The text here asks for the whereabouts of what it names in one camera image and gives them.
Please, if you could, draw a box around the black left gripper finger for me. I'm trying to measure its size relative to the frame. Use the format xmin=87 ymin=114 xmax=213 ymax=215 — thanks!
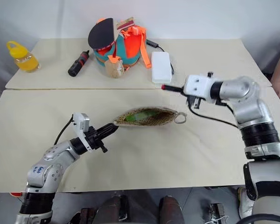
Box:
xmin=98 ymin=127 xmax=119 ymax=140
xmin=96 ymin=123 xmax=119 ymax=135

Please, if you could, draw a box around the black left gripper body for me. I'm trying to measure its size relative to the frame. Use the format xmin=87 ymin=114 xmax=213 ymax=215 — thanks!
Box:
xmin=84 ymin=126 xmax=109 ymax=154

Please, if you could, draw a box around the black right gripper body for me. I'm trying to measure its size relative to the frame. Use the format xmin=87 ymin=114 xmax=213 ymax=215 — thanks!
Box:
xmin=186 ymin=94 xmax=205 ymax=110

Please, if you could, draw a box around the black marker with red cap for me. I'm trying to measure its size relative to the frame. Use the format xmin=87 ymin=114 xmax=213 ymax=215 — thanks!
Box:
xmin=161 ymin=84 xmax=182 ymax=92

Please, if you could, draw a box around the grey plaid pouch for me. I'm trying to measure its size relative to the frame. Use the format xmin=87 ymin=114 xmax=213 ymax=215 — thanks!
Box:
xmin=112 ymin=106 xmax=187 ymax=128

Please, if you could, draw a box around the white rectangular box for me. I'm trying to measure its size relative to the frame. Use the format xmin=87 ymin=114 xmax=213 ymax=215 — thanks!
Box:
xmin=151 ymin=51 xmax=173 ymax=84

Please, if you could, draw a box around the green marker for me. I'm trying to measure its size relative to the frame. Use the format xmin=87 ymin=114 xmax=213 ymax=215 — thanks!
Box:
xmin=124 ymin=111 xmax=159 ymax=122

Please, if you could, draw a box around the beige plush toy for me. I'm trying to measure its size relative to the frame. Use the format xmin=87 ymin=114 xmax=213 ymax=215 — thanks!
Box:
xmin=104 ymin=56 xmax=126 ymax=79

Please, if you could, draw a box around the teal and orange bag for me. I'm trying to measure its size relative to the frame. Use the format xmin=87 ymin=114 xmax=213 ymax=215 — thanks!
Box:
xmin=93 ymin=20 xmax=153 ymax=71

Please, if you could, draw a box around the black cylindrical tool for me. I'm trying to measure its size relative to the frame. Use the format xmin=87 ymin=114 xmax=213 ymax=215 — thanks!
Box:
xmin=68 ymin=49 xmax=91 ymax=77

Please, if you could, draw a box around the dark rounded shape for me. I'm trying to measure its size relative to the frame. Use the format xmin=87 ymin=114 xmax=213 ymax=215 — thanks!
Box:
xmin=96 ymin=195 xmax=129 ymax=224
xmin=158 ymin=195 xmax=185 ymax=224

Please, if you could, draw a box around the red wooden table tennis paddle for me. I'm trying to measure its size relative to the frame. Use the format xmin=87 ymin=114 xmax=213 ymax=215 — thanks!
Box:
xmin=117 ymin=16 xmax=136 ymax=31

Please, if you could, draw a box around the black table tennis paddle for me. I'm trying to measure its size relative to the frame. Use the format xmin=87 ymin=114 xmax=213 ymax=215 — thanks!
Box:
xmin=88 ymin=18 xmax=122 ymax=50

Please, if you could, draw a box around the yellow capped honey bottle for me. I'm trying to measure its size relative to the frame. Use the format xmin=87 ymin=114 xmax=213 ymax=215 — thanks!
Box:
xmin=6 ymin=41 xmax=42 ymax=73

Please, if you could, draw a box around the white shoe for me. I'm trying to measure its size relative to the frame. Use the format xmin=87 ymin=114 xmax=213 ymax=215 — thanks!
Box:
xmin=237 ymin=186 xmax=255 ymax=219

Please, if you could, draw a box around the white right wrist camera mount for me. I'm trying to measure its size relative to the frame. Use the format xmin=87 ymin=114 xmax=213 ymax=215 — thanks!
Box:
xmin=183 ymin=74 xmax=217 ymax=102

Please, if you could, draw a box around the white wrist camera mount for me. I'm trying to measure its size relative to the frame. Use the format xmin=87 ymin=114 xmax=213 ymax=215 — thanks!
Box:
xmin=72 ymin=112 xmax=94 ymax=154
xmin=183 ymin=74 xmax=217 ymax=102

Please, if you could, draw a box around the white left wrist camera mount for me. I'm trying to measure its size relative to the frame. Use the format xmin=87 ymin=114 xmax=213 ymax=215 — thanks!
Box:
xmin=72 ymin=112 xmax=94 ymax=154

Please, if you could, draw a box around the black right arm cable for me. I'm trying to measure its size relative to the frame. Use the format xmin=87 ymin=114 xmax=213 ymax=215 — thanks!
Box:
xmin=188 ymin=98 xmax=239 ymax=129

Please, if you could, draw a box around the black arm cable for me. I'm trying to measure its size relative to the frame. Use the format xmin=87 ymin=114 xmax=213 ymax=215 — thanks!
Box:
xmin=53 ymin=115 xmax=75 ymax=146
xmin=188 ymin=98 xmax=239 ymax=129

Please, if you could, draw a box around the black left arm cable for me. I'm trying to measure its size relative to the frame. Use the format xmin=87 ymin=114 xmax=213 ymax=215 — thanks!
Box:
xmin=53 ymin=115 xmax=75 ymax=146

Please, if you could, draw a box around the metal foot bracket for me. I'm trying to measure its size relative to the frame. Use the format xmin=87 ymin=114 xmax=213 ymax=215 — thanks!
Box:
xmin=207 ymin=203 xmax=227 ymax=224

